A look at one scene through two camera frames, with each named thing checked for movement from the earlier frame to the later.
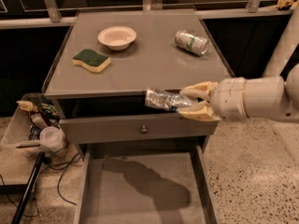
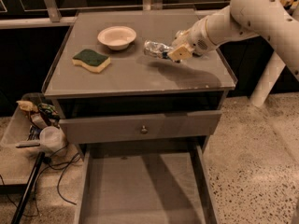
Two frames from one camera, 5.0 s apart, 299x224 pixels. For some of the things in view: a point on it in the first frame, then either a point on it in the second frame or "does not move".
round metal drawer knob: x=144 y=131 does not move
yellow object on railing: x=282 y=3 does not move
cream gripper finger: x=201 y=111 → x=180 y=52
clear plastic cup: x=52 y=138 does not move
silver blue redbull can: x=163 y=99 → x=157 y=49
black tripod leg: x=32 y=179 does not move
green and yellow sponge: x=91 y=60 does not move
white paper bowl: x=117 y=37 does not move
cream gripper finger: x=205 y=90 → x=180 y=38
